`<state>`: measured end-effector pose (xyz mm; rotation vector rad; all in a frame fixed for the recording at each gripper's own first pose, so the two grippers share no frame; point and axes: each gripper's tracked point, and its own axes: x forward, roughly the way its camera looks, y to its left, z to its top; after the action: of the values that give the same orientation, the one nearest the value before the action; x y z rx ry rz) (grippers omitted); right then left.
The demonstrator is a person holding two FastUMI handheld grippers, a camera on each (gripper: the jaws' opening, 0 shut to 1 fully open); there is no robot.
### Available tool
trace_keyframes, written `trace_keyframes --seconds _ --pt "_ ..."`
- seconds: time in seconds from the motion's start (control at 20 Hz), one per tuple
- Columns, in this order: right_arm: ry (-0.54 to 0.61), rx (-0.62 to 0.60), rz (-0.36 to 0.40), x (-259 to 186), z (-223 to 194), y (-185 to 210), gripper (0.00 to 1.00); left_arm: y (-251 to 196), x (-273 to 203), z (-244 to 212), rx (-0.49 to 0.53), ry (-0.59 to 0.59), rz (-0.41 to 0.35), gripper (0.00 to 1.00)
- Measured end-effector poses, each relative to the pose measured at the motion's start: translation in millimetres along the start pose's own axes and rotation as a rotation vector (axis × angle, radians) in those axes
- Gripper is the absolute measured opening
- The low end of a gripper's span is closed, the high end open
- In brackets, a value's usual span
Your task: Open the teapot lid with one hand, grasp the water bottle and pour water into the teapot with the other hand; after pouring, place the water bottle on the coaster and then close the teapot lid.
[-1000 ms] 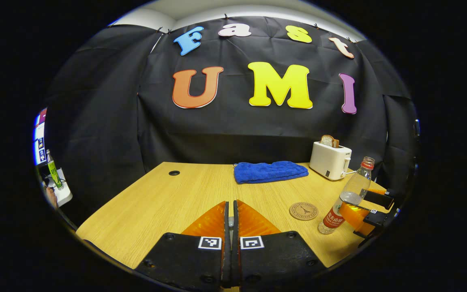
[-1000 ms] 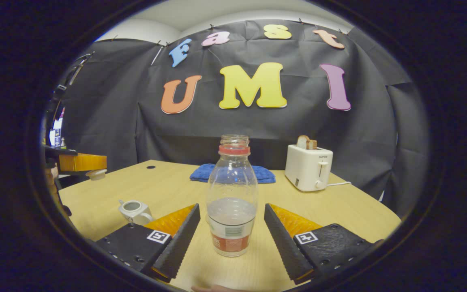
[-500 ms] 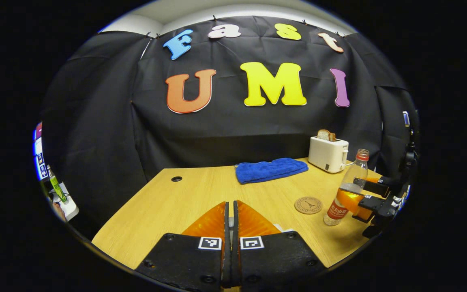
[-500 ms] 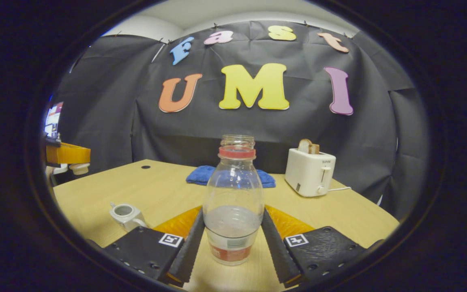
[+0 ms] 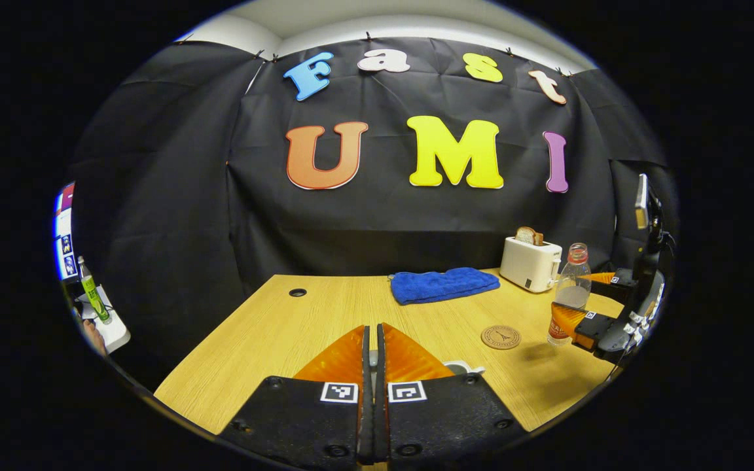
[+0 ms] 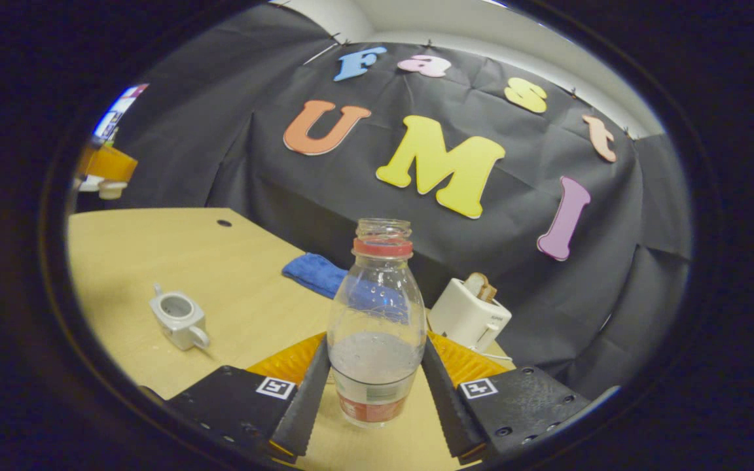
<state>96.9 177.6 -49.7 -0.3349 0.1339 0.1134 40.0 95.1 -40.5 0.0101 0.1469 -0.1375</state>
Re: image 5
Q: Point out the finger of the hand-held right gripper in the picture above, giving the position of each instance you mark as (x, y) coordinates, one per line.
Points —
(594, 327)
(622, 279)

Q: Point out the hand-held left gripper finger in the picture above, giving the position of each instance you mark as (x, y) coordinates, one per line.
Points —
(381, 425)
(366, 425)

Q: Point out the clear plastic water bottle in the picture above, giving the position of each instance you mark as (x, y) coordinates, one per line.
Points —
(572, 291)

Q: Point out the round brown coaster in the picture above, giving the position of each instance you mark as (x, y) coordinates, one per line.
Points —
(501, 337)

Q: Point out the white teacup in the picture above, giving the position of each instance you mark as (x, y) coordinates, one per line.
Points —
(462, 367)

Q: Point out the green labelled bottle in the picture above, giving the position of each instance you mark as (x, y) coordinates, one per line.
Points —
(94, 294)

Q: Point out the white toaster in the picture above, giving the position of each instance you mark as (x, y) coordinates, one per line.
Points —
(529, 265)

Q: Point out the toasted bread slice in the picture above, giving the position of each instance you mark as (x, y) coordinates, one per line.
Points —
(529, 236)

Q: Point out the blue towel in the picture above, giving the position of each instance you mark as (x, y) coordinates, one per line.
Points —
(442, 286)

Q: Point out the white side table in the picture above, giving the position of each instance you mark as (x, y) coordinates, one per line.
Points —
(114, 333)

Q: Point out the wall poster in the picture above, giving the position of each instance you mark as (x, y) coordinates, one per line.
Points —
(64, 229)

